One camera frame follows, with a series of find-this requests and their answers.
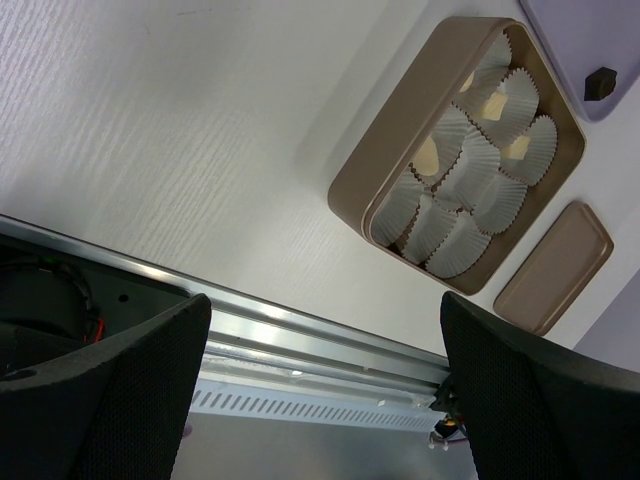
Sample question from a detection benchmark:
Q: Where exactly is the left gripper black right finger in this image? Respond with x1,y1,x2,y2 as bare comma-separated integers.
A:
440,292,639,479

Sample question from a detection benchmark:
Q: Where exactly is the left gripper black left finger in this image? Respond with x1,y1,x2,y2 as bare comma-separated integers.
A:
1,294,211,479

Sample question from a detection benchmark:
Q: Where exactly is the white square chocolate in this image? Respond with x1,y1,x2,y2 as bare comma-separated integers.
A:
477,91,509,122
501,135,531,161

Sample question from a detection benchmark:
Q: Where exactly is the white oval swirl chocolate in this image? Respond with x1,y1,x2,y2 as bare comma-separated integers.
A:
459,71,475,94

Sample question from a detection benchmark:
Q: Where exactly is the white heart chocolate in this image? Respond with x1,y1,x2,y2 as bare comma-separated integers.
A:
411,136,439,176

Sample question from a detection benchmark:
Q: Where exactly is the gold chocolate tin box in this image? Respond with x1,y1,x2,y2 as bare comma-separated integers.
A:
328,16,586,295

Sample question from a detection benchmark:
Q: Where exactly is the dark square chocolate right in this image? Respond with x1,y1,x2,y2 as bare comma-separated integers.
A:
583,67,618,102

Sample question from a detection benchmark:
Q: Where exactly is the gold tin lid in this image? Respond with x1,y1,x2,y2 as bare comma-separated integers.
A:
493,201,614,336

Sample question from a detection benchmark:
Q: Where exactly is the white paper cup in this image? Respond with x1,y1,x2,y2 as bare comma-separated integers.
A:
500,115,557,186
401,195,458,265
434,128,500,211
471,68,539,145
371,171,425,246
454,33,512,113
471,172,528,235
425,213,492,279
410,105,471,186

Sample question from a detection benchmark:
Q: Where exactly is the lavender plastic tray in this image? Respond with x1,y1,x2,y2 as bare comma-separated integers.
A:
520,1,639,122

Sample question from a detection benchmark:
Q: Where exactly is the white slotted cable duct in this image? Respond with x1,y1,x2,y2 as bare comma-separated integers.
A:
190,386,440,433

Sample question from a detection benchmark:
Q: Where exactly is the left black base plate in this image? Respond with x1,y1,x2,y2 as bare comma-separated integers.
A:
1,234,189,376

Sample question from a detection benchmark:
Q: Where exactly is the aluminium mounting rail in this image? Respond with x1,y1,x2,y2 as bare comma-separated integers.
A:
1,217,449,411

